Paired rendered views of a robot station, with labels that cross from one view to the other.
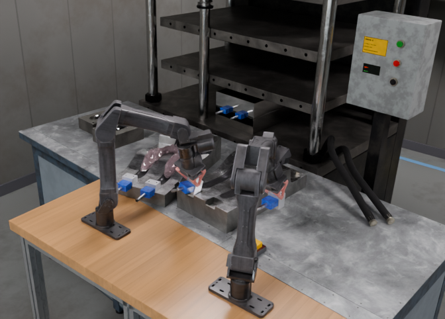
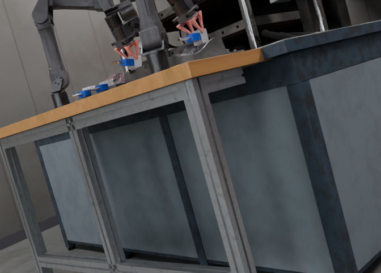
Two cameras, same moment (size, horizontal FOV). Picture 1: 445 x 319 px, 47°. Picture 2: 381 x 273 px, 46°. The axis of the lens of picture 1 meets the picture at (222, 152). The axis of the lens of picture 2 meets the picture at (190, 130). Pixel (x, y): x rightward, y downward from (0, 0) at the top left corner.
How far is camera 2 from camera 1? 1.18 m
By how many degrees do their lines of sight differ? 22
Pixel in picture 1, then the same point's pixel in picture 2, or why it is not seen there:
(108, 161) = (49, 42)
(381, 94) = not seen: outside the picture
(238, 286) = (152, 57)
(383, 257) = not seen: hidden behind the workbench
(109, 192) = (56, 71)
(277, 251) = not seen: hidden behind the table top
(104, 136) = (39, 16)
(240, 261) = (147, 33)
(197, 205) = (140, 76)
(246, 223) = not seen: outside the picture
